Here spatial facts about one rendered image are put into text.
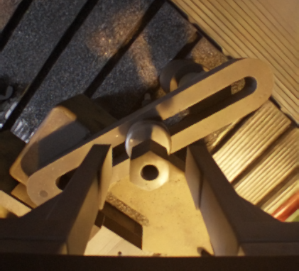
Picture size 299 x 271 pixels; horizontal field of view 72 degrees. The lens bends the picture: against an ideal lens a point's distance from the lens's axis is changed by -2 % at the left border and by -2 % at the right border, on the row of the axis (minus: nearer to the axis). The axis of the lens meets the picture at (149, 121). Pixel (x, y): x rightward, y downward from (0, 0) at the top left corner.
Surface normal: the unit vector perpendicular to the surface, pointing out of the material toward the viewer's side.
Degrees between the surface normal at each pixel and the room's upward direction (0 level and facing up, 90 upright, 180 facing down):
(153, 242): 0
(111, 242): 0
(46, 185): 0
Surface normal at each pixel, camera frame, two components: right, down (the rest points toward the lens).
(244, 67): 0.01, 0.28
